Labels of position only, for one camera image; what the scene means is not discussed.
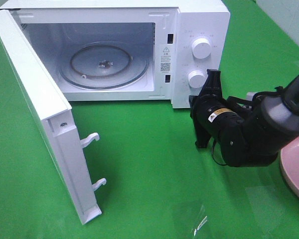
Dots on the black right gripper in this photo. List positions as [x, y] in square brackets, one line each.
[202, 106]

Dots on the pink plate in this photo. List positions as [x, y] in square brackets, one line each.
[289, 164]

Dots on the white microwave door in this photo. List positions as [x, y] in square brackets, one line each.
[53, 115]

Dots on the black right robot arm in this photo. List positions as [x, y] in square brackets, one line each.
[249, 132]

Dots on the lower white microwave knob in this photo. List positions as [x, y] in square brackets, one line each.
[197, 79]

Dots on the white microwave knob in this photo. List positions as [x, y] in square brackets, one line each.
[197, 79]
[201, 48]

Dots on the upper white microwave knob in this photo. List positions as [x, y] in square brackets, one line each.
[201, 48]

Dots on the clear tape patch centre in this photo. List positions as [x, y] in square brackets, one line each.
[190, 220]

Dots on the clear tape patch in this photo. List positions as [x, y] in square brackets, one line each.
[190, 220]
[267, 208]

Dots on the clear tape patch right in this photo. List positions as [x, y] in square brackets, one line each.
[267, 208]

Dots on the glass microwave turntable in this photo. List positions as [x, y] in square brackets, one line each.
[105, 65]

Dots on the white microwave oven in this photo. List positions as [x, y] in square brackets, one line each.
[53, 27]

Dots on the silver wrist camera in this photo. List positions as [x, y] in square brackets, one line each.
[250, 96]

